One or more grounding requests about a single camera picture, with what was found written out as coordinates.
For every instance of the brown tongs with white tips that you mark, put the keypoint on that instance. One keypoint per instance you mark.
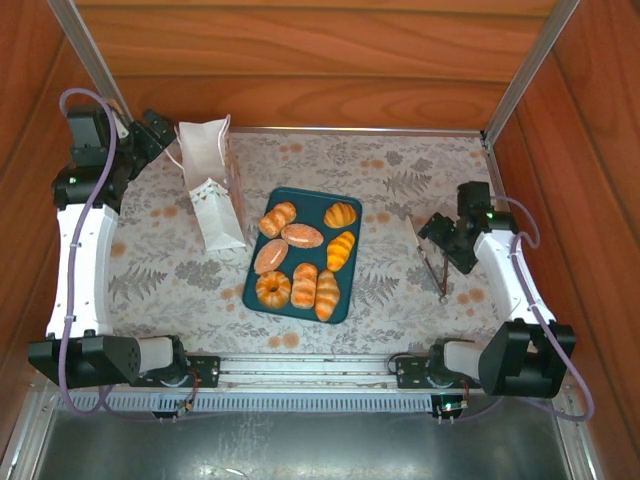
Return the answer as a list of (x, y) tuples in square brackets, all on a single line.
[(411, 229)]

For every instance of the yellow striped fake croissant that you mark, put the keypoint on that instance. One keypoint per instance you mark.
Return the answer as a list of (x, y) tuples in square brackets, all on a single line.
[(340, 250)]

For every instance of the yellow shell-shaped fake bun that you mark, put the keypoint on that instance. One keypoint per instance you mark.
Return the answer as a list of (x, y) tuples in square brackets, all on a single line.
[(340, 215)]

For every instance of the white paper bag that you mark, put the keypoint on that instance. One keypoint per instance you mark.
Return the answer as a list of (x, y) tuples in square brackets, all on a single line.
[(217, 225)]

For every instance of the long striped fake bread roll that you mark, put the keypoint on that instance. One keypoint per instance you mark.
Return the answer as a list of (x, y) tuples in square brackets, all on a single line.
[(327, 295)]

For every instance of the striped orange fake loaf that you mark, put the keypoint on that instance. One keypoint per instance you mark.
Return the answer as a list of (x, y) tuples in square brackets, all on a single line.
[(304, 285)]

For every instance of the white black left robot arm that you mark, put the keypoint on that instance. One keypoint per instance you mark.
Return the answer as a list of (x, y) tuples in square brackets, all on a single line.
[(80, 270)]

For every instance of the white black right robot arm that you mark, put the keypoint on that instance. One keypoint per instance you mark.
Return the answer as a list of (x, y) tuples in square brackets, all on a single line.
[(505, 270)]

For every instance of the sugar-coated oval fake bread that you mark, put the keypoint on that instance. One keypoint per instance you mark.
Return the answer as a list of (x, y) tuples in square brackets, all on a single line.
[(302, 235), (270, 256)]

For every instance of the twisted orange fake bread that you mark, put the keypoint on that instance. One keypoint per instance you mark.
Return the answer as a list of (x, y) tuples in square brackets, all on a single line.
[(276, 219)]

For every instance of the floral print tablecloth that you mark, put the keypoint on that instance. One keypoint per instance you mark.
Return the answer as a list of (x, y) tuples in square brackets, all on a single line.
[(400, 165)]

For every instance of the teal serving tray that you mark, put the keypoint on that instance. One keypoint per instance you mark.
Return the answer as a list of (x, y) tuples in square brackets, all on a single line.
[(310, 205)]

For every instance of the aluminium table edge strip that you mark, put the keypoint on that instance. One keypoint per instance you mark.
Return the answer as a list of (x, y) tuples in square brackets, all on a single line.
[(350, 131)]

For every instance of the small circuit board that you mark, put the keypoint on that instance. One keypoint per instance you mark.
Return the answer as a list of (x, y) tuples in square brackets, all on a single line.
[(187, 406), (450, 406)]

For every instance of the grey sheet metal plate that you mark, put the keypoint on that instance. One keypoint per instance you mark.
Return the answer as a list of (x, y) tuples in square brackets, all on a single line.
[(300, 445)]

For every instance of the aluminium side frame bar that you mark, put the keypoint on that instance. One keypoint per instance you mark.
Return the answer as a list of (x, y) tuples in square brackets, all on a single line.
[(492, 165)]

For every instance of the aluminium frame post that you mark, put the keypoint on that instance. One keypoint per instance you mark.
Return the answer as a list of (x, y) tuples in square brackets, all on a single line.
[(530, 70), (90, 55)]

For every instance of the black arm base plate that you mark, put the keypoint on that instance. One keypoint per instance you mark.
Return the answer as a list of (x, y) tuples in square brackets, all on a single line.
[(205, 370), (410, 372)]

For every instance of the aluminium mounting rail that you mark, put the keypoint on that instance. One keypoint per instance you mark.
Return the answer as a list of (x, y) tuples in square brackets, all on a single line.
[(305, 367)]

